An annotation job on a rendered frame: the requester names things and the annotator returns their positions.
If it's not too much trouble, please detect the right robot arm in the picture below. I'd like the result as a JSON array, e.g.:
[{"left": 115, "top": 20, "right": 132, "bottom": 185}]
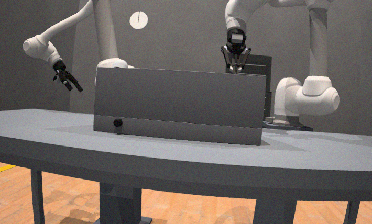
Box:
[{"left": 23, "top": 0, "right": 120, "bottom": 70}]

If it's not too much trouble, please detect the dark grey console housing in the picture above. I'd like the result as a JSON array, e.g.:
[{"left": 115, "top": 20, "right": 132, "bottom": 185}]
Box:
[{"left": 93, "top": 60, "right": 266, "bottom": 145}]

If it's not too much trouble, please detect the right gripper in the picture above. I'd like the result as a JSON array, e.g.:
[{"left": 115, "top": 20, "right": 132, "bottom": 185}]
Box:
[{"left": 53, "top": 61, "right": 83, "bottom": 92}]

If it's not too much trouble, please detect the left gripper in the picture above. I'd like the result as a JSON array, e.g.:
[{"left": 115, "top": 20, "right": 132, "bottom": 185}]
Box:
[{"left": 221, "top": 28, "right": 251, "bottom": 74}]

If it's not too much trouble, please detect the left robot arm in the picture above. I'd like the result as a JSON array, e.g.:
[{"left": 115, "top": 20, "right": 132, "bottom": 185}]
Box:
[{"left": 225, "top": 0, "right": 340, "bottom": 127}]

